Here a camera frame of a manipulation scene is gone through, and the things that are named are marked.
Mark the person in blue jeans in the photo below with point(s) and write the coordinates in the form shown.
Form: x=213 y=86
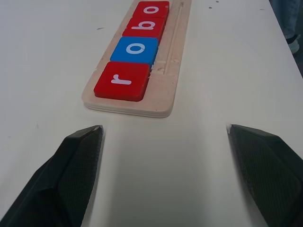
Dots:
x=291 y=19

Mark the wooden letter tray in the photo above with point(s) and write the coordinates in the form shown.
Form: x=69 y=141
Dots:
x=163 y=94

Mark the red letter tile b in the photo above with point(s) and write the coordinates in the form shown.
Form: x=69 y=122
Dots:
x=132 y=33

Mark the blue letter tile o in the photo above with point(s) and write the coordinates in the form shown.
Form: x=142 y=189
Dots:
x=120 y=53

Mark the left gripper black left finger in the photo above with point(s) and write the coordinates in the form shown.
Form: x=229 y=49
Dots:
x=59 y=179

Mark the red letter tile r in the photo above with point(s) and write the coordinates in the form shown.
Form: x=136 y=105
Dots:
x=123 y=89

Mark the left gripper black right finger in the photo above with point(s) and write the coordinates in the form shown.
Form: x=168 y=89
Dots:
x=272 y=175

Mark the red letter tile o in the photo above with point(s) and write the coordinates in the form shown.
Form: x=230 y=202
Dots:
x=142 y=6

